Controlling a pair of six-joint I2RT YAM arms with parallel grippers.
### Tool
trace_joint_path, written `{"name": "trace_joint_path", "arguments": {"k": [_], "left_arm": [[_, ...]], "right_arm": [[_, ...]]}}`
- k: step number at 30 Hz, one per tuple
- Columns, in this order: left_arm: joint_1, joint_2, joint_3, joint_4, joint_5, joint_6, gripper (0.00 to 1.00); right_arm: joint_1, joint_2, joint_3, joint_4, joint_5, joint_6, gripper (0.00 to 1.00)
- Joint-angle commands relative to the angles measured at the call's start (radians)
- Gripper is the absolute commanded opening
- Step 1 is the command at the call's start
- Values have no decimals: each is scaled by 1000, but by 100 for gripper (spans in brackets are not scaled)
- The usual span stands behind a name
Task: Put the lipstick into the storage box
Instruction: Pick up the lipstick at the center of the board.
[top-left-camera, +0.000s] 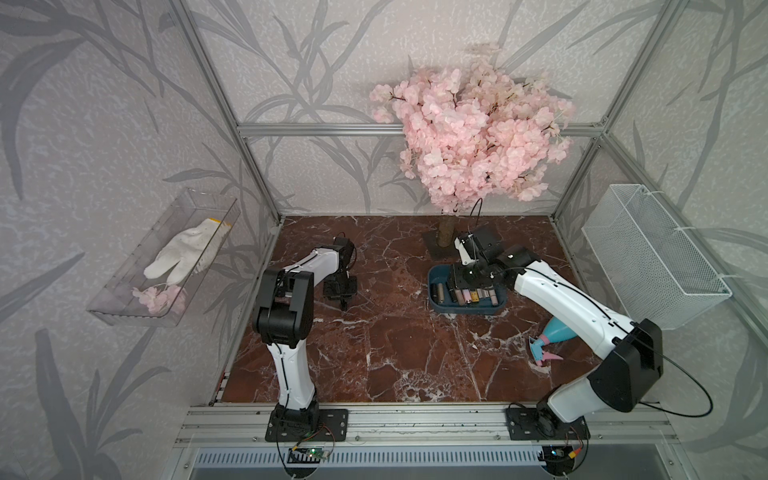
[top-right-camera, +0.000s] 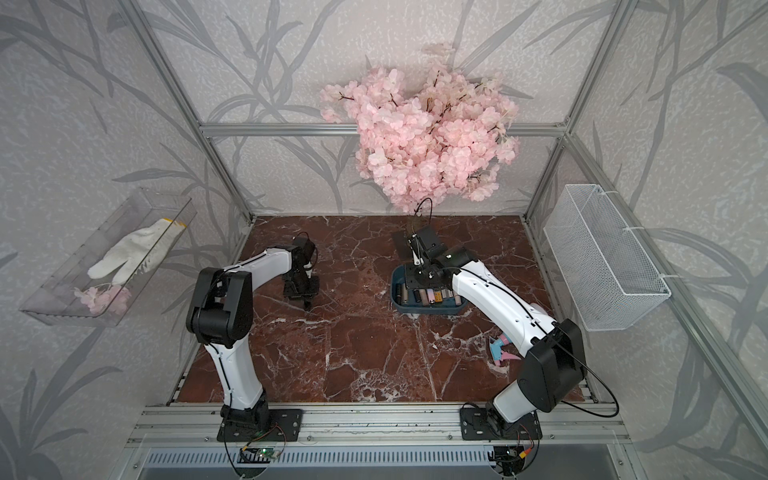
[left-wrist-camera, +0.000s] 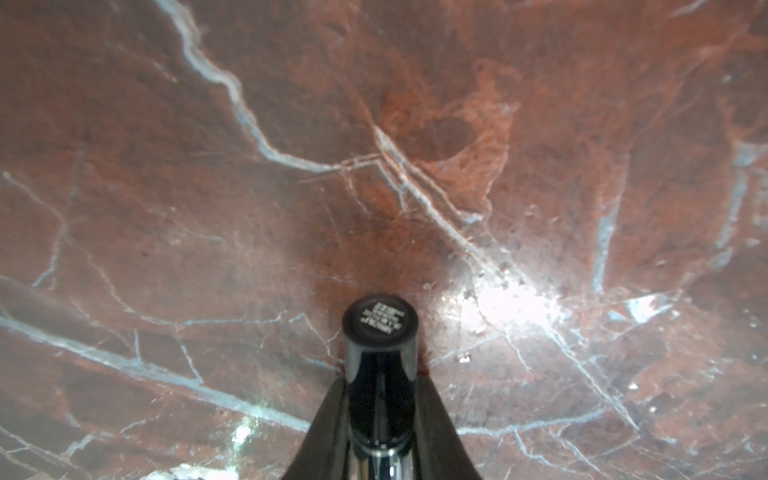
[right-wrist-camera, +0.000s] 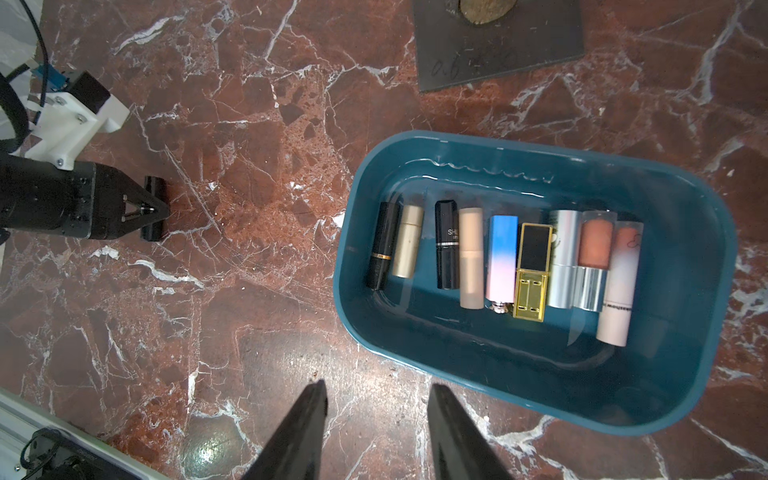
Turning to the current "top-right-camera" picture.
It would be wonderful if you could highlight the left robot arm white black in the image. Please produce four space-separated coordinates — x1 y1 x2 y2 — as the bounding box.
186 235 320 430

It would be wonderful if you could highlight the teal plastic storage box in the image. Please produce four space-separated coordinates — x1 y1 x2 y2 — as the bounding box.
389 266 469 316

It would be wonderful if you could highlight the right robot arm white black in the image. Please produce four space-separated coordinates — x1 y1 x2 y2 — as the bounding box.
393 226 587 426

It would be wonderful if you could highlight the right circuit board with wires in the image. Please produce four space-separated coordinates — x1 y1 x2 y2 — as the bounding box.
487 446 533 478

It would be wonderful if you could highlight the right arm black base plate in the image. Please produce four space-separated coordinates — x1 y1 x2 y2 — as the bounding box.
459 402 542 443

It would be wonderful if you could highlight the white wire mesh basket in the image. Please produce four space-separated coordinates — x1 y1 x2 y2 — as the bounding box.
544 184 671 332

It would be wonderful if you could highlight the white work glove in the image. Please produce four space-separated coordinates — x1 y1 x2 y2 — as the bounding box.
87 218 187 285

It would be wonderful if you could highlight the aluminium front rail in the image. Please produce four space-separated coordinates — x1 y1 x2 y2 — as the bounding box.
126 403 631 448

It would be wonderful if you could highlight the left green circuit board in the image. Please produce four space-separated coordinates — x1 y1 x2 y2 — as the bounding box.
238 446 284 465

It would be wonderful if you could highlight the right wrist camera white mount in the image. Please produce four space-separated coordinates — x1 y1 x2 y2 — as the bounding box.
407 235 423 266

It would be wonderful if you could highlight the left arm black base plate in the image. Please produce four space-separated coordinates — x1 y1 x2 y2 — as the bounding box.
216 407 304 443

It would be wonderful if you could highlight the pink cherry blossom tree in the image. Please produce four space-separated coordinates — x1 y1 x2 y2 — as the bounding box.
320 42 520 213

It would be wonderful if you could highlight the pink teal toy object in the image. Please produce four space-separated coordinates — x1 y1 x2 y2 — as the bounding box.
489 334 521 367

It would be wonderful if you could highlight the pink flower sprig on shelf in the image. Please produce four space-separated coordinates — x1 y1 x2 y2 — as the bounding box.
73 284 132 315

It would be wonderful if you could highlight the clear acrylic wall shelf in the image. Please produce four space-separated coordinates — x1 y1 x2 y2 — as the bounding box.
20 188 197 327

